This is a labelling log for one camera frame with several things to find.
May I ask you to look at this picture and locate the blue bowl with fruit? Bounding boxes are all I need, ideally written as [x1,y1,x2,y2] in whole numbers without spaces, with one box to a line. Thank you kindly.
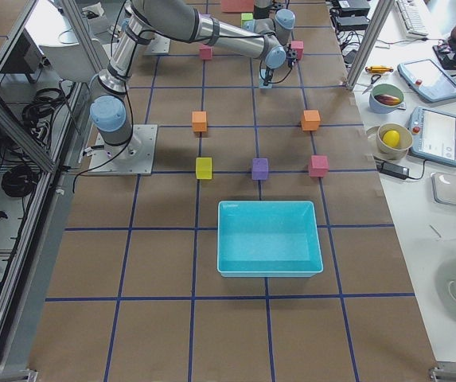
[368,84,404,114]

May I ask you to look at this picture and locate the orange foam block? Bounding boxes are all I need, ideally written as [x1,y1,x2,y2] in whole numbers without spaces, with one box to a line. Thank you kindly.
[301,110,321,131]
[191,111,208,133]

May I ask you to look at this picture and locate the blue teach pendant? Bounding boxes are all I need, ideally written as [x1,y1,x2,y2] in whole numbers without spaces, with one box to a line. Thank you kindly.
[397,59,456,103]
[407,107,456,168]

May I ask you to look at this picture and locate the purple foam block centre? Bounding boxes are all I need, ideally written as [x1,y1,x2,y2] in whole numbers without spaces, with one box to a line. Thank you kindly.
[251,158,269,181]

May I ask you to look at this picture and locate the turquoise plastic tray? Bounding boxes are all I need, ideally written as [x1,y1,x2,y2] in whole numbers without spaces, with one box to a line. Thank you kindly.
[217,201,324,278]

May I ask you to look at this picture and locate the pink foam block far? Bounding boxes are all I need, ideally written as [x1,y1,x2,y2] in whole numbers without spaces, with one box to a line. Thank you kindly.
[199,44,213,61]

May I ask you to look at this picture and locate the pink foam block near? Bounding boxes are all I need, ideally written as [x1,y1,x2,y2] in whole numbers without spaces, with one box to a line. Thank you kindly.
[290,40,304,60]

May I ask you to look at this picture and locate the pink foam block front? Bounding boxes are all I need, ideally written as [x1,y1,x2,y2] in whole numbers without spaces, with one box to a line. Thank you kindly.
[308,155,329,177]

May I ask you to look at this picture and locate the yellow lemon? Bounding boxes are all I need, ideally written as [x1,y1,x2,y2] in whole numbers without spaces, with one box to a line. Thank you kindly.
[381,130,400,149]

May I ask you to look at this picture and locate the blue teach pendant lower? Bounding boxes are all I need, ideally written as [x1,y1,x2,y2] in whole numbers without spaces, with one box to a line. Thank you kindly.
[407,107,456,168]

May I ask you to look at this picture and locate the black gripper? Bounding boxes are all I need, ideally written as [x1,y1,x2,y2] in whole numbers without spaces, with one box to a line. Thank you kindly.
[263,45,297,86]

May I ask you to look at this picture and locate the yellow foam block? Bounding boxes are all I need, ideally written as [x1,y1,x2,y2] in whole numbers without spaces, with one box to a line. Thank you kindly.
[195,157,212,180]

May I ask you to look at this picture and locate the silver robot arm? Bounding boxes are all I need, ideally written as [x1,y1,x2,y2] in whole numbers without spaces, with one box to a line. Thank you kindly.
[90,1,296,150]

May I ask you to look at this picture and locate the beige bowl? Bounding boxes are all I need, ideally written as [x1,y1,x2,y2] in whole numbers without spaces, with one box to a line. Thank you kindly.
[376,123,413,160]

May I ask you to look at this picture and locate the scissors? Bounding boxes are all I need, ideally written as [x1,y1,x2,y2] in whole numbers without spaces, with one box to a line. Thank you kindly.
[363,73,382,94]

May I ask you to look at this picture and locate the green foam block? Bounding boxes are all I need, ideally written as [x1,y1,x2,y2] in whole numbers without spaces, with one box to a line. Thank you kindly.
[240,12,253,26]

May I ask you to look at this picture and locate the pink foam block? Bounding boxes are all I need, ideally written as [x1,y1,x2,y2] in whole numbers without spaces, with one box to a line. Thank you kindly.
[290,40,304,60]
[199,44,213,61]
[308,155,329,177]

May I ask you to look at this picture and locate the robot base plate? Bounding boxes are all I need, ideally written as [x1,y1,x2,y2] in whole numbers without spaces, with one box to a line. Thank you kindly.
[88,124,158,176]

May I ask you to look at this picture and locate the light blue foam block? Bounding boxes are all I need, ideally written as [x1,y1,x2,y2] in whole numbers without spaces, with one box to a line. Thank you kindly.
[259,68,274,89]

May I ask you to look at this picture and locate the orange foam block left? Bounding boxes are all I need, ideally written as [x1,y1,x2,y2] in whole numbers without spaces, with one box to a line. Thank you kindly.
[191,111,208,133]

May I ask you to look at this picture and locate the black power adapter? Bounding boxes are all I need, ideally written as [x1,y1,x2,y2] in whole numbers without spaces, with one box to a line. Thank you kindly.
[376,161,409,180]

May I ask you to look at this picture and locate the blue teach pendant upper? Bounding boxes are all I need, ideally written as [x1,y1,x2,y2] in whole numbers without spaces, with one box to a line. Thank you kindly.
[397,59,456,103]

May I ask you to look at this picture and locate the yellow screwdriver tool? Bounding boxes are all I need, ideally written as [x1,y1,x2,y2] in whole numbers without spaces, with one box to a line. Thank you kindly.
[364,65,394,74]

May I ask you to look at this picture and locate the orange foam block right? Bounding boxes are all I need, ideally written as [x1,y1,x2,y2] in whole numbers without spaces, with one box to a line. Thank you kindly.
[301,110,321,131]

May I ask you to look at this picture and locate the white keyboard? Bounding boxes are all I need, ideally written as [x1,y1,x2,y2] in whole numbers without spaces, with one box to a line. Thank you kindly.
[394,0,429,37]

